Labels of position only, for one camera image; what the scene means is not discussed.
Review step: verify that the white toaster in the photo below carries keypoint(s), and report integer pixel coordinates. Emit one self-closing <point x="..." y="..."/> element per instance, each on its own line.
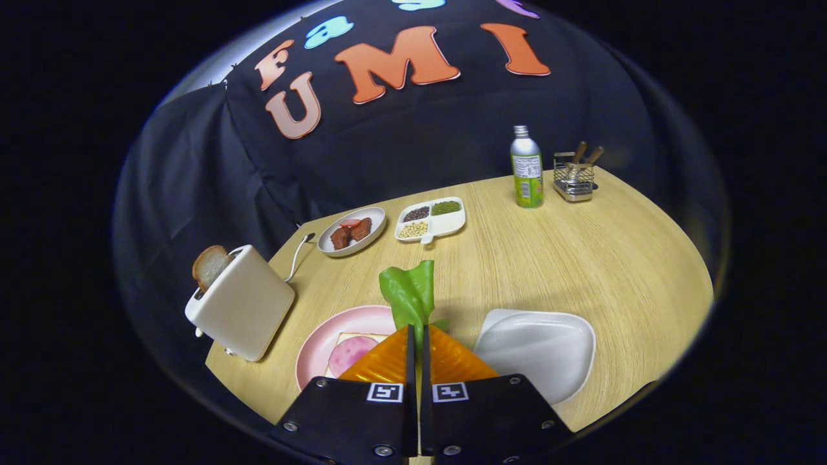
<point x="245" y="310"/>

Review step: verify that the white leaf-shaped plate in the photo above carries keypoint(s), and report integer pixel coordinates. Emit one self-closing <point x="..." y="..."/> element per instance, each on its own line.
<point x="536" y="349"/>

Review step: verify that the toasted bread slice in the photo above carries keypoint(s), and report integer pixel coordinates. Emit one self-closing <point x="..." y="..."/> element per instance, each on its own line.
<point x="208" y="265"/>

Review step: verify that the black backdrop cloth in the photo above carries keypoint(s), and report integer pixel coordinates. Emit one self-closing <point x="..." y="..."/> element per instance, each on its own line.
<point x="420" y="148"/>

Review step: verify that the red sausage slice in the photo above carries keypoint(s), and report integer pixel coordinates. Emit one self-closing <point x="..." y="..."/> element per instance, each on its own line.
<point x="349" y="223"/>

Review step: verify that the pink plate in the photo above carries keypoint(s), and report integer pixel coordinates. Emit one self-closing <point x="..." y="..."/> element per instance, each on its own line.
<point x="323" y="336"/>

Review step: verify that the pink ham slice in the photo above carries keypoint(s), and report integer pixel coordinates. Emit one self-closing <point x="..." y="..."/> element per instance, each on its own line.
<point x="349" y="354"/>

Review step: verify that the pile of yellow soybeans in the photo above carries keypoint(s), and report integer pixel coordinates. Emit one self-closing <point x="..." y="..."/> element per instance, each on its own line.
<point x="413" y="229"/>

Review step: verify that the white divided dish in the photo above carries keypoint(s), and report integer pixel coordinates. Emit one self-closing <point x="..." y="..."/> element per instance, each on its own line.
<point x="446" y="224"/>

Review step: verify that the round white plate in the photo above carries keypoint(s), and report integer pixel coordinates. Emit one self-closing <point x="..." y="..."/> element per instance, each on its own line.
<point x="375" y="219"/>

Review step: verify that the white bread slice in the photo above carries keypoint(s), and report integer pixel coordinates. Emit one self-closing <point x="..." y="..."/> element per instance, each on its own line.
<point x="362" y="335"/>

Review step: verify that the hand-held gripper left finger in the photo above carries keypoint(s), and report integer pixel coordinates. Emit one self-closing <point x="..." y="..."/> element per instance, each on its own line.
<point x="349" y="420"/>

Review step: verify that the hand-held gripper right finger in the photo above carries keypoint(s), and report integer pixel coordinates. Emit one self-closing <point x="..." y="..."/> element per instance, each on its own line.
<point x="491" y="420"/>

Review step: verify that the pile of dark red beans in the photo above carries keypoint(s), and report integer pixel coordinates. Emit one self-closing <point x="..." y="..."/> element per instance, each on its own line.
<point x="417" y="213"/>

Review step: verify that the pile of green beans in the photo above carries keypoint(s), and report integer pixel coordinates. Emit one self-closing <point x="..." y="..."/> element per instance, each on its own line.
<point x="446" y="207"/>

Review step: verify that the green bottle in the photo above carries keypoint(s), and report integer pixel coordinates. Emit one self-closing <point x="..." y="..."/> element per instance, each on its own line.
<point x="527" y="174"/>

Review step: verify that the brown meat piece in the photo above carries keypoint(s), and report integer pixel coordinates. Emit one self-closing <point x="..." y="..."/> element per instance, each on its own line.
<point x="340" y="239"/>
<point x="360" y="230"/>

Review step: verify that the green lettuce leaf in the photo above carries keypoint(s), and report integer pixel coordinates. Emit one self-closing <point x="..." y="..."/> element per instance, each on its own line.
<point x="410" y="294"/>

